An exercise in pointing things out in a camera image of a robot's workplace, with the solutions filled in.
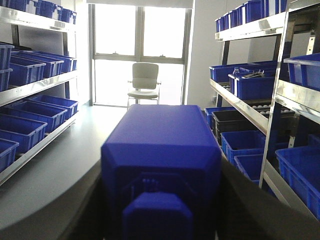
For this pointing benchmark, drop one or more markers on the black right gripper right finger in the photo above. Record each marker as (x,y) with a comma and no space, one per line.
(246,212)

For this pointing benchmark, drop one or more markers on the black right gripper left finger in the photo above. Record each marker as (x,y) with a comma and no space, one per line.
(77,214)

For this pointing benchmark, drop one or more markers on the blue plastic block part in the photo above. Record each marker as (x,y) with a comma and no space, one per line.
(161,170)

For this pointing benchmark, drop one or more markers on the near right shelf rack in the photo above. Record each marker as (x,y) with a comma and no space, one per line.
(291,168)

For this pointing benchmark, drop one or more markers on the right stainless shelf rack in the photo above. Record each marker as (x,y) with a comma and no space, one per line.
(262,17)

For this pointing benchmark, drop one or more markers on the stainless shelf rack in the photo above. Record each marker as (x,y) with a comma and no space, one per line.
(262,17)
(18,18)

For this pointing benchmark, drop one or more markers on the left stainless shelf rack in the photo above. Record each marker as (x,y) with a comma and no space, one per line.
(18,18)

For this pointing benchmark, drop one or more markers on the blue bin floor right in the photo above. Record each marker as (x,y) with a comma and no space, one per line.
(241,143)

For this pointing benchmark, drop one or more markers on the black plastic bin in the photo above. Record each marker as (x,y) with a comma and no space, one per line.
(229,121)

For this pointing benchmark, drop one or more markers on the blue bin with tools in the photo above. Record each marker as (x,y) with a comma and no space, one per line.
(252,83)

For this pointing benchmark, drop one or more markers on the white office chair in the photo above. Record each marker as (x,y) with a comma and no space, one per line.
(145,84)

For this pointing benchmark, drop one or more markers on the window frame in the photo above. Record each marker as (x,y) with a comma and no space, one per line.
(124,32)

